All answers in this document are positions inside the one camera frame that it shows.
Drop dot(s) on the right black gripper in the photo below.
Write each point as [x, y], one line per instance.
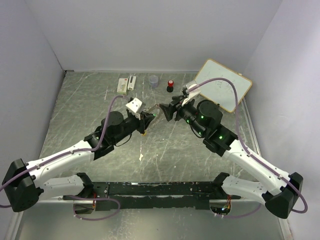
[169, 110]

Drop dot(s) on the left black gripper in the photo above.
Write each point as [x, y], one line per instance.
[145, 119]

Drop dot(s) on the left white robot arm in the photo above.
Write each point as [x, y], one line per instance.
[27, 183]

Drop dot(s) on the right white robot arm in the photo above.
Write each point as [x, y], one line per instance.
[276, 189]

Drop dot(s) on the clear plastic clip jar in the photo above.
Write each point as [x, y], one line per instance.
[153, 81]

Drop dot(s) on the green white staple box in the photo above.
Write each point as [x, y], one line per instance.
[122, 87]

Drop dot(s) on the white stapler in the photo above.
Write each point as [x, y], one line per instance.
[131, 82]

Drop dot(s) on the white framed whiteboard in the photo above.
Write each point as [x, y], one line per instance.
[219, 91]

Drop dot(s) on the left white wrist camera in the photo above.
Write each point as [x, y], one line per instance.
[135, 106]

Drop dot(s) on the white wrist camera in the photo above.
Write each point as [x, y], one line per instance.
[190, 91]
[135, 106]

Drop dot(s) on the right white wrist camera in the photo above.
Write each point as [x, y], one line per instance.
[190, 91]

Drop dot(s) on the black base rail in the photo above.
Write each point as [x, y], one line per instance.
[149, 195]

